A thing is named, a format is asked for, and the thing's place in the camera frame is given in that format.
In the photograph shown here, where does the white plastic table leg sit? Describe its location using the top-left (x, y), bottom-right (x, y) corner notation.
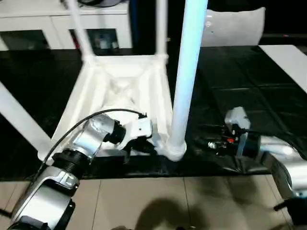
top-left (154, 0), bottom-right (169, 61)
top-left (167, 0), bottom-right (210, 159)
top-left (0, 82), bottom-right (53, 159)
top-left (64, 0), bottom-right (94, 61)

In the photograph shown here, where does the thin black metal rail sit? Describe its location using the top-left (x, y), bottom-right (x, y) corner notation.
top-left (262, 34), bottom-right (307, 39)

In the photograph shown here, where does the white flat board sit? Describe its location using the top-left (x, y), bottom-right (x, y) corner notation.
top-left (258, 44), bottom-right (307, 94)

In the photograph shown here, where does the grey cushion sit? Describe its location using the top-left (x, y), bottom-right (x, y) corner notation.
top-left (200, 6), bottom-right (267, 48)

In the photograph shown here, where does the black left camera cable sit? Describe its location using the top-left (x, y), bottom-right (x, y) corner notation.
top-left (30, 108), bottom-right (148, 183)

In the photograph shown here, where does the white cabinet with glass doors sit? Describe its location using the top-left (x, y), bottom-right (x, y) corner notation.
top-left (0, 8), bottom-right (133, 50)

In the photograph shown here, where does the grey round bag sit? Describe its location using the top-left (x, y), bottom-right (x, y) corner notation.
top-left (78, 0), bottom-right (121, 7)

